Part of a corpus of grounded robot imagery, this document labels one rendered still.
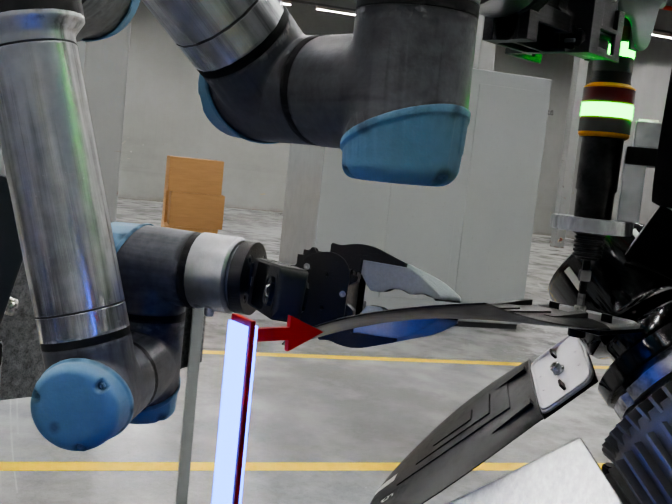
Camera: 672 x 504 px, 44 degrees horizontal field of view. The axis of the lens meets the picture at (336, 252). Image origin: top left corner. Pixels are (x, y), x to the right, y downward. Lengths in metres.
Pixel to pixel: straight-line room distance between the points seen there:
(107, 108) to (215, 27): 4.41
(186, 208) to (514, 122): 3.51
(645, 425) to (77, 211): 0.50
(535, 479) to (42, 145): 0.49
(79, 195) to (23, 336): 1.80
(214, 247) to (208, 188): 8.00
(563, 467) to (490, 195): 6.65
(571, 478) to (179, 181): 8.13
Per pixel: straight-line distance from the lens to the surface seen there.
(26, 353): 2.50
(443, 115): 0.49
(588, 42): 0.64
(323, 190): 6.83
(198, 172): 8.76
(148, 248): 0.81
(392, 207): 7.01
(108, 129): 4.94
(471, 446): 0.86
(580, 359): 0.85
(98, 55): 4.97
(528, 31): 0.60
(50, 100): 0.70
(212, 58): 0.56
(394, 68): 0.49
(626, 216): 0.74
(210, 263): 0.78
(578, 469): 0.75
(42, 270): 0.70
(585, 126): 0.74
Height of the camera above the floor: 1.29
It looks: 6 degrees down
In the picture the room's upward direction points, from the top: 6 degrees clockwise
